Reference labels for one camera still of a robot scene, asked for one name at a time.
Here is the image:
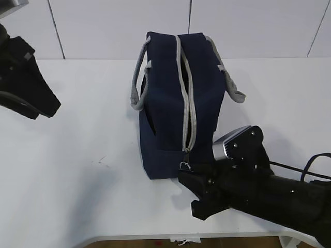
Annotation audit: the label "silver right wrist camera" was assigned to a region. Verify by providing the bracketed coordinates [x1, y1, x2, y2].
[212, 126, 271, 174]

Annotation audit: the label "silver zipper pull ring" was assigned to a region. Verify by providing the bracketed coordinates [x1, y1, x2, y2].
[179, 150, 194, 173]

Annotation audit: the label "navy blue lunch bag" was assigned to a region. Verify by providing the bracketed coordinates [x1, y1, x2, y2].
[130, 32, 246, 180]

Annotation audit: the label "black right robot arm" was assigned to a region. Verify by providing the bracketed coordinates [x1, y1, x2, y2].
[178, 162, 330, 247]

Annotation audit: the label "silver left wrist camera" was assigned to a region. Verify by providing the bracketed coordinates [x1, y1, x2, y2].
[0, 0, 29, 19]

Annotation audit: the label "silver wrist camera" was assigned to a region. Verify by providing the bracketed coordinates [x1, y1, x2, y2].
[212, 126, 271, 174]
[0, 0, 29, 19]

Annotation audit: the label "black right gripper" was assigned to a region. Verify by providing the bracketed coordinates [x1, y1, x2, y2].
[178, 162, 274, 220]

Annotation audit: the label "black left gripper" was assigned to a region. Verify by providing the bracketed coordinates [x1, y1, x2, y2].
[1, 25, 61, 119]

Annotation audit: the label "white paper under table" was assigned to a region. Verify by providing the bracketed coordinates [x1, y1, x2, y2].
[170, 237, 201, 246]

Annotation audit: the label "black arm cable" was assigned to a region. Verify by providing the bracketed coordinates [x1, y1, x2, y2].
[268, 152, 331, 183]

